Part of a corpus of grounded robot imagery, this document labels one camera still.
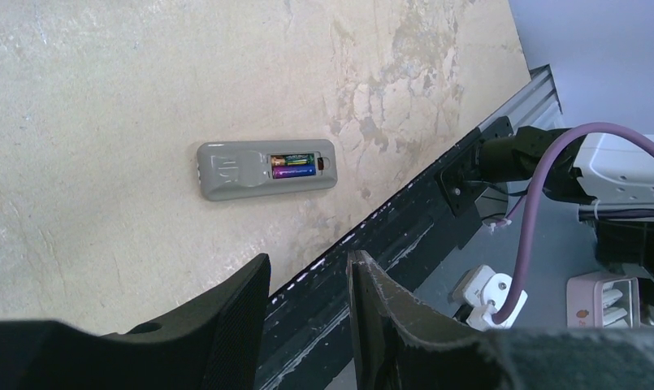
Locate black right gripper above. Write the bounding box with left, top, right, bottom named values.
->
left=578, top=205, right=654, bottom=308

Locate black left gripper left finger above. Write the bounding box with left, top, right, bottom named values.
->
left=0, top=253, right=271, bottom=389

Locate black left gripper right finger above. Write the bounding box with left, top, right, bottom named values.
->
left=347, top=250, right=654, bottom=389

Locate white remote control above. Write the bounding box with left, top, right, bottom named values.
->
left=197, top=139, right=338, bottom=202

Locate purple AAA battery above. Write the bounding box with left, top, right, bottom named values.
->
left=272, top=165, right=317, bottom=180

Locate black gold AAA battery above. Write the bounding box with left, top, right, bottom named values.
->
left=270, top=154, right=315, bottom=167

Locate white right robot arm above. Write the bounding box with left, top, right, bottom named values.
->
left=493, top=122, right=654, bottom=324

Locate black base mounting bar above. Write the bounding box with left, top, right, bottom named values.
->
left=254, top=117, right=513, bottom=389

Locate white power plug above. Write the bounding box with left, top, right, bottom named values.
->
left=452, top=265, right=513, bottom=322

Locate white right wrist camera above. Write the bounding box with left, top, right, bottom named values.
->
left=465, top=288, right=530, bottom=332

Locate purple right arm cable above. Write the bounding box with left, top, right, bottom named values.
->
left=490, top=122, right=654, bottom=327

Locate aluminium frame rail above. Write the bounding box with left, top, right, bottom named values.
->
left=478, top=65, right=565, bottom=132

